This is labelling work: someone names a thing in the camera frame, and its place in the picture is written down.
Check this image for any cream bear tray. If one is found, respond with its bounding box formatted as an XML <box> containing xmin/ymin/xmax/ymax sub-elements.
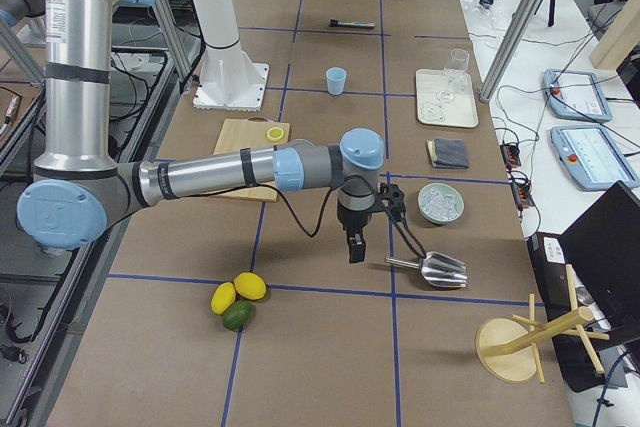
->
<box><xmin>415</xmin><ymin>69</ymin><xmax>479</xmax><ymax>128</ymax></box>

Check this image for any yellow lemon slice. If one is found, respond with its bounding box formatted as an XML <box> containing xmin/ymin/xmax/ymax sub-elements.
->
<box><xmin>265</xmin><ymin>127</ymin><xmax>285</xmax><ymax>143</ymax></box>

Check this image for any wooden mug tree stand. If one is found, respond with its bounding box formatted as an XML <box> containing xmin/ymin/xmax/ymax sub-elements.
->
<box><xmin>475</xmin><ymin>264</ymin><xmax>609</xmax><ymax>383</ymax></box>

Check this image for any grey yellow folded cloth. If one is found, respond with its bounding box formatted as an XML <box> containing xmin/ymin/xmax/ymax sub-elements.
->
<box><xmin>426</xmin><ymin>138</ymin><xmax>470</xmax><ymax>169</ymax></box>

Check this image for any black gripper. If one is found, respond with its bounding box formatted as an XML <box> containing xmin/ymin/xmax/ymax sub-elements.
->
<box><xmin>337</xmin><ymin>203</ymin><xmax>372</xmax><ymax>264</ymax></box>

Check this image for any green lime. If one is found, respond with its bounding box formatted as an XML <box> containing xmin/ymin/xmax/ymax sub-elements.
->
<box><xmin>222</xmin><ymin>300</ymin><xmax>254</xmax><ymax>331</ymax></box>

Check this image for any steel ice scoop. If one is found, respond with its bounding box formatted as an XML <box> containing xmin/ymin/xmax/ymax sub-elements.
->
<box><xmin>384</xmin><ymin>251</ymin><xmax>468</xmax><ymax>289</ymax></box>

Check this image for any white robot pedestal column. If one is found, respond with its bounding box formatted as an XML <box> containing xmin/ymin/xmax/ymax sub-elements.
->
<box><xmin>192</xmin><ymin>0</ymin><xmax>242</xmax><ymax>83</ymax></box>

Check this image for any black braided camera cable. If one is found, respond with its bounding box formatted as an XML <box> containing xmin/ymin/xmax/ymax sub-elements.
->
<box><xmin>279</xmin><ymin>181</ymin><xmax>427</xmax><ymax>259</ymax></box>

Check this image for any black laptop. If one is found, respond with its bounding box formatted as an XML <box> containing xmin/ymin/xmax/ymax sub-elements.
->
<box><xmin>557</xmin><ymin>179</ymin><xmax>640</xmax><ymax>328</ymax></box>

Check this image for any blue paper cup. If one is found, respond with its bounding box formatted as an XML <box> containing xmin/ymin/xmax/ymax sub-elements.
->
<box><xmin>325</xmin><ymin>66</ymin><xmax>347</xmax><ymax>96</ymax></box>

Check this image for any clear wine glass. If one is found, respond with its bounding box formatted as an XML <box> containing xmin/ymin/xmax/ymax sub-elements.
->
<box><xmin>436</xmin><ymin>48</ymin><xmax>469</xmax><ymax>102</ymax></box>

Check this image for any aluminium frame post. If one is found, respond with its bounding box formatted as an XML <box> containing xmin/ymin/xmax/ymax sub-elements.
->
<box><xmin>479</xmin><ymin>0</ymin><xmax>542</xmax><ymax>103</ymax></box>

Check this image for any green bowl of ice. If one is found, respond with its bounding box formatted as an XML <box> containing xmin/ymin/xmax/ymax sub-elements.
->
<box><xmin>417</xmin><ymin>183</ymin><xmax>464</xmax><ymax>225</ymax></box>

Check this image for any blue teach pendant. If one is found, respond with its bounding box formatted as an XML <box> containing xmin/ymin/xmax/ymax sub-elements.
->
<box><xmin>550</xmin><ymin>125</ymin><xmax>639</xmax><ymax>191</ymax></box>
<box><xmin>541</xmin><ymin>69</ymin><xmax>612</xmax><ymax>123</ymax></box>

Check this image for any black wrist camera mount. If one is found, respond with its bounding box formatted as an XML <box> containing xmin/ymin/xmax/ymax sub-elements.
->
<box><xmin>376</xmin><ymin>183</ymin><xmax>406</xmax><ymax>223</ymax></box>

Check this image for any wooden cutting board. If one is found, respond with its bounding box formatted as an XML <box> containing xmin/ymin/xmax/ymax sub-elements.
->
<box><xmin>213</xmin><ymin>118</ymin><xmax>290</xmax><ymax>202</ymax></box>

